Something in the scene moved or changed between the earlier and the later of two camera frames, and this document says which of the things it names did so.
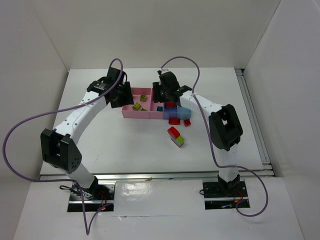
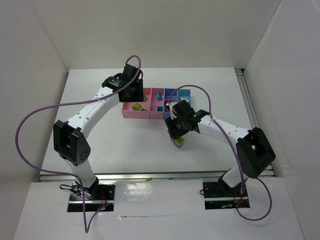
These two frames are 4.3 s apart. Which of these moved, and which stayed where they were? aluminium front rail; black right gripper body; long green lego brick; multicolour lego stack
Moved: black right gripper body
Stayed: multicolour lego stack; long green lego brick; aluminium front rail
